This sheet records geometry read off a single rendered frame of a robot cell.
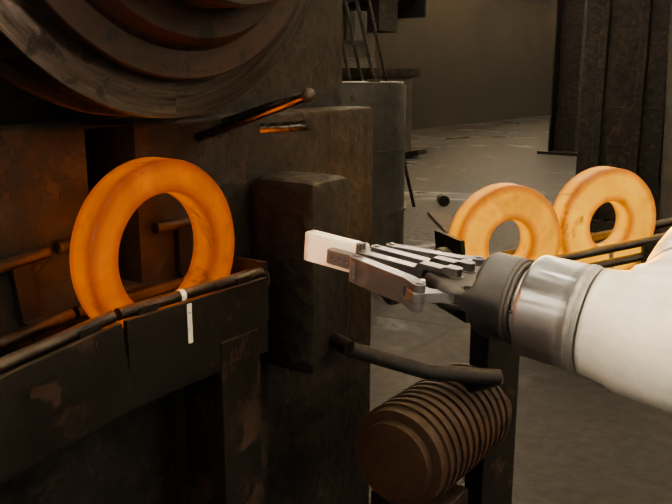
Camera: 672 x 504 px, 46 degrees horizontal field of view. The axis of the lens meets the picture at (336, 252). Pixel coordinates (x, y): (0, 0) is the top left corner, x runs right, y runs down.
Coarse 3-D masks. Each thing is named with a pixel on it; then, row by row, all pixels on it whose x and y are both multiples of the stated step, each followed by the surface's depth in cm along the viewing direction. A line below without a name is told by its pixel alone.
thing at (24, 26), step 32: (0, 0) 57; (0, 32) 58; (32, 32) 59; (288, 32) 83; (32, 64) 60; (64, 64) 62; (96, 64) 64; (256, 64) 80; (96, 96) 65; (128, 96) 67; (160, 96) 70; (192, 96) 73; (224, 96) 77
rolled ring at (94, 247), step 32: (160, 160) 74; (96, 192) 71; (128, 192) 71; (160, 192) 74; (192, 192) 77; (96, 224) 69; (192, 224) 82; (224, 224) 81; (96, 256) 69; (192, 256) 83; (224, 256) 82; (96, 288) 70; (224, 288) 83
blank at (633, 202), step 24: (600, 168) 105; (576, 192) 103; (600, 192) 104; (624, 192) 105; (648, 192) 107; (576, 216) 104; (624, 216) 108; (648, 216) 108; (576, 240) 104; (624, 240) 107
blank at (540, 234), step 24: (480, 192) 100; (504, 192) 99; (528, 192) 100; (456, 216) 101; (480, 216) 99; (504, 216) 100; (528, 216) 101; (552, 216) 102; (480, 240) 100; (528, 240) 103; (552, 240) 103
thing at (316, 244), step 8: (312, 232) 79; (312, 240) 79; (320, 240) 78; (328, 240) 78; (336, 240) 77; (344, 240) 77; (304, 248) 80; (312, 248) 79; (320, 248) 78; (344, 248) 77; (352, 248) 76; (304, 256) 80; (312, 256) 79; (320, 256) 79; (320, 264) 79; (328, 264) 78
